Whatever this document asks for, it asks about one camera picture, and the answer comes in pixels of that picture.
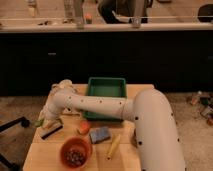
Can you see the blue sponge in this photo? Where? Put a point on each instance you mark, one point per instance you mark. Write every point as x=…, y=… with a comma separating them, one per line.
x=99, y=135

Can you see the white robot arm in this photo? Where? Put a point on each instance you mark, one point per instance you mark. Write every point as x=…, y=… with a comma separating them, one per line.
x=157, y=137

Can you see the grey black brush block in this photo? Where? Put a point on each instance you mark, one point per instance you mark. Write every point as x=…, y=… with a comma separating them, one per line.
x=49, y=131

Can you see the green pepper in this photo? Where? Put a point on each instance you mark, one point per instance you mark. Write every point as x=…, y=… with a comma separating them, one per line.
x=39, y=123

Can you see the green plastic tray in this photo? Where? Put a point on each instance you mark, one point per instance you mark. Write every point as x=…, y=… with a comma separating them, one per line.
x=105, y=87

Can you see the white paper cup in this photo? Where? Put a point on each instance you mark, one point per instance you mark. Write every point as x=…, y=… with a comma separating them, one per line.
x=66, y=83

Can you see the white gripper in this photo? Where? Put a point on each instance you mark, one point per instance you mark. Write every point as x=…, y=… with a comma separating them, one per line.
x=49, y=119

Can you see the black office chair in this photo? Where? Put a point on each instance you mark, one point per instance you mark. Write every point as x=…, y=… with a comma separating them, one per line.
x=109, y=8

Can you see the orange bowl with beads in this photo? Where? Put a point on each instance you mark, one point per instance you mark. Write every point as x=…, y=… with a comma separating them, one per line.
x=75, y=153

